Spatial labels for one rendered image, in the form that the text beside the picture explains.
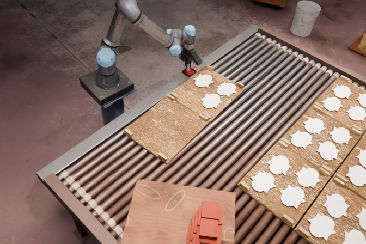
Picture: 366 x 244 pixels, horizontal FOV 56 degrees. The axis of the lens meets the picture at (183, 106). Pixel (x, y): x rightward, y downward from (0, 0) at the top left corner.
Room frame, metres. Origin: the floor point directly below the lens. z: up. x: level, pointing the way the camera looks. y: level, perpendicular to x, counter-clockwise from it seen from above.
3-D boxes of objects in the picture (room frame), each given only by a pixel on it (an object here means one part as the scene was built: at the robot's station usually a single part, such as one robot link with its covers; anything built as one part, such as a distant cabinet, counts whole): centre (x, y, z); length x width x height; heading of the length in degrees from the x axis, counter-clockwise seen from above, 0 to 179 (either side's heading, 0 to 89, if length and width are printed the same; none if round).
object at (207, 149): (1.42, -0.32, 0.90); 1.95 x 0.05 x 0.05; 140
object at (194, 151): (1.45, -0.28, 0.90); 1.95 x 0.05 x 0.05; 140
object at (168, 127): (1.35, 0.09, 0.93); 0.41 x 0.35 x 0.02; 145
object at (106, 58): (1.73, 0.52, 1.11); 0.13 x 0.12 x 0.14; 6
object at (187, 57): (1.91, 0.00, 1.08); 0.09 x 0.08 x 0.12; 50
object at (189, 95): (1.69, -0.16, 0.93); 0.41 x 0.35 x 0.02; 143
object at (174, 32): (1.88, 0.09, 1.23); 0.11 x 0.11 x 0.08; 6
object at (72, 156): (1.75, 0.08, 0.89); 2.08 x 0.08 x 0.06; 140
